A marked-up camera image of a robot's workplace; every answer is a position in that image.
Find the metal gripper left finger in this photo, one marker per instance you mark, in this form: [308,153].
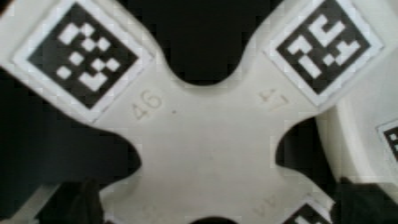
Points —
[63,204]

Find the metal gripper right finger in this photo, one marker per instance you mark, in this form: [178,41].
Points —
[363,204]

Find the white round table top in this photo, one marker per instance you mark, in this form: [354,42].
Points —
[360,134]

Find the white cross-shaped table base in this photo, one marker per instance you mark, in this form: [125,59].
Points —
[81,54]

